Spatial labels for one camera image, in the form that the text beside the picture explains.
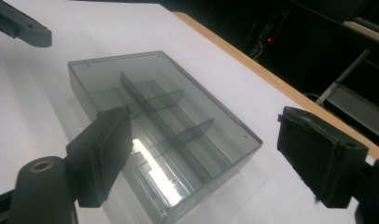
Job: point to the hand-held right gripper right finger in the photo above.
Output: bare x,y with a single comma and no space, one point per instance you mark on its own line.
321,155

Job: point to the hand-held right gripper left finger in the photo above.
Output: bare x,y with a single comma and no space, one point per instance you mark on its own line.
100,155

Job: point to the transparent grey plastic storage box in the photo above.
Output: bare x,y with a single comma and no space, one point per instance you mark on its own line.
184,124

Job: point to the white paper table cover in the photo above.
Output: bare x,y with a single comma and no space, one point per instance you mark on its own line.
38,93

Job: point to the white metal frame desk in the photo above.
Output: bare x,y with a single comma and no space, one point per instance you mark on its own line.
358,105

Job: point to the black keyboard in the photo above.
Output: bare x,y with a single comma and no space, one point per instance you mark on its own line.
369,26

